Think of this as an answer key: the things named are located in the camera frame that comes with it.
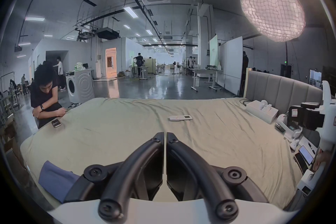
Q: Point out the phone with lit screen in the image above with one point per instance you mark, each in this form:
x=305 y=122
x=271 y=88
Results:
x=306 y=154

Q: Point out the white carton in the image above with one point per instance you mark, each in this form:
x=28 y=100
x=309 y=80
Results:
x=262 y=111

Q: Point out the white washing machine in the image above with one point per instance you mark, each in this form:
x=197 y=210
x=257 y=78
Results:
x=80 y=85

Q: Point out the person's right hand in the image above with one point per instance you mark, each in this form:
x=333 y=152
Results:
x=322 y=160

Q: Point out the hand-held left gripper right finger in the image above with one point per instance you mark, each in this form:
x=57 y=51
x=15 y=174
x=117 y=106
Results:
x=207 y=178

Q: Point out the white desk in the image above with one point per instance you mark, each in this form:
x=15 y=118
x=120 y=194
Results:
x=207 y=72
x=143 y=68

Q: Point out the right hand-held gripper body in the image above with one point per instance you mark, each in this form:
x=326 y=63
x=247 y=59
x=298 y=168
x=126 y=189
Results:
x=328 y=112

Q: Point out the bed with beige sheet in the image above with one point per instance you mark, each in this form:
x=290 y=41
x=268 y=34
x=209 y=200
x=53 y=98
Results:
x=131 y=128

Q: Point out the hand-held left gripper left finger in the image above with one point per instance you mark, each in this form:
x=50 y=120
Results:
x=123 y=178

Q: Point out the blue garment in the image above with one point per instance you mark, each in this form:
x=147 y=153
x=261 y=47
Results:
x=53 y=181

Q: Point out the round softbox lamp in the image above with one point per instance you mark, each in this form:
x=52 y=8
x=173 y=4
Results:
x=273 y=5

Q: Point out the phone with dark case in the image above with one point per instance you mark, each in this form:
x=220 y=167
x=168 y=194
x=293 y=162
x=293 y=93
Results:
x=56 y=123

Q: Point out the white hand controller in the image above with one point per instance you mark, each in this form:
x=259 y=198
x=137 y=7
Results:
x=281 y=122
x=293 y=132

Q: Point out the grey padded headboard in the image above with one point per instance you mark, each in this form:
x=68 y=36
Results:
x=278 y=86

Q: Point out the white remote control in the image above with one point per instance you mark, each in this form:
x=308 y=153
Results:
x=180 y=118

